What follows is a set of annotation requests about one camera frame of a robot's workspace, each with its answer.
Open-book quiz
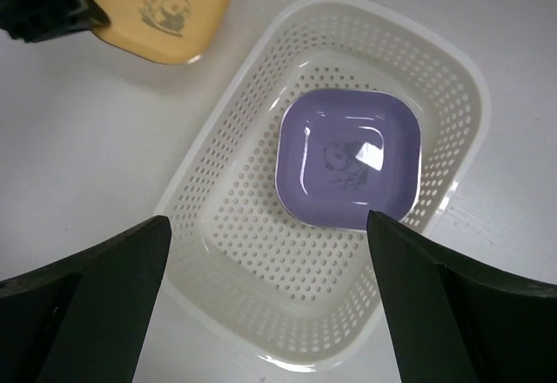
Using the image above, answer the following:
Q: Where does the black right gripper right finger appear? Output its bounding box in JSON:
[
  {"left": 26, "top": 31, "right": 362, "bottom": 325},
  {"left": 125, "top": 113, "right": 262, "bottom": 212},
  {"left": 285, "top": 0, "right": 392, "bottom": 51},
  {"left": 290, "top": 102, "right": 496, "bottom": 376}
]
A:
[{"left": 366, "top": 212, "right": 556, "bottom": 382}]

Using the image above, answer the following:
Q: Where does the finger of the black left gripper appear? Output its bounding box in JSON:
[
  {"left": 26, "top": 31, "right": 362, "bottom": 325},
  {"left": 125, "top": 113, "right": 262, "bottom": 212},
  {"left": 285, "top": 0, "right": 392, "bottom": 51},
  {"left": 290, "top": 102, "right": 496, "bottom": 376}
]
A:
[{"left": 1, "top": 0, "right": 111, "bottom": 44}]

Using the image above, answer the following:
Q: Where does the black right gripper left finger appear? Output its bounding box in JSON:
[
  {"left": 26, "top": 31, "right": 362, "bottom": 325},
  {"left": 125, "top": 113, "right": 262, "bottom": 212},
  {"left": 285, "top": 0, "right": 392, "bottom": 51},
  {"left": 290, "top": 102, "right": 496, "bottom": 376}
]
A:
[{"left": 1, "top": 216, "right": 171, "bottom": 382}]

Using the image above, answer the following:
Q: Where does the yellow panda plate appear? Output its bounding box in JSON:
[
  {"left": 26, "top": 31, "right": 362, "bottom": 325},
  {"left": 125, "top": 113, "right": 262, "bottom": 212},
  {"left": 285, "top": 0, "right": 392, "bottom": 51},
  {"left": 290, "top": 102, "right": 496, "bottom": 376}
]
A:
[{"left": 93, "top": 0, "right": 231, "bottom": 64}]

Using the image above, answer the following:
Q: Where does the purple panda plate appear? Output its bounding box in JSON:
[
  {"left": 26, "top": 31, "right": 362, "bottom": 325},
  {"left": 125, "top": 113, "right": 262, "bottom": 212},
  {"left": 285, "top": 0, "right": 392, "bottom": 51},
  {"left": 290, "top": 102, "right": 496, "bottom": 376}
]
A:
[{"left": 275, "top": 89, "right": 422, "bottom": 231}]

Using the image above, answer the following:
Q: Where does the white perforated plastic bin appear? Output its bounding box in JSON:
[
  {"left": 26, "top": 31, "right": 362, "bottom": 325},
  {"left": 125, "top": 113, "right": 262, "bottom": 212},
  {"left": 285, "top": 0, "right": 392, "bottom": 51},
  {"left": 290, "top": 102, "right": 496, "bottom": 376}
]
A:
[{"left": 158, "top": 0, "right": 491, "bottom": 373}]

